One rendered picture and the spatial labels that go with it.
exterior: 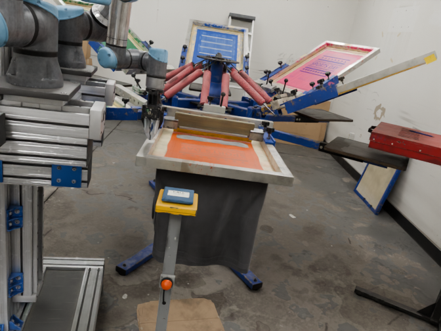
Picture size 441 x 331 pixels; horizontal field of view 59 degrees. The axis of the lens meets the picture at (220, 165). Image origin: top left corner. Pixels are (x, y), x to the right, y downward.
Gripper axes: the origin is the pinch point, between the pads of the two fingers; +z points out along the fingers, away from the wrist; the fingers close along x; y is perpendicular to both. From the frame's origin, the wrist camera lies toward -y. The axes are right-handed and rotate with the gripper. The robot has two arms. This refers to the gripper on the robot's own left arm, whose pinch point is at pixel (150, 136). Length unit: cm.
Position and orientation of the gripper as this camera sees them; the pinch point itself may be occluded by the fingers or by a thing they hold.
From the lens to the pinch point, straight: 165.0
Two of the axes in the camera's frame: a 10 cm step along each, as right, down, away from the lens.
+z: -1.5, 9.5, 2.8
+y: 0.4, 2.9, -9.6
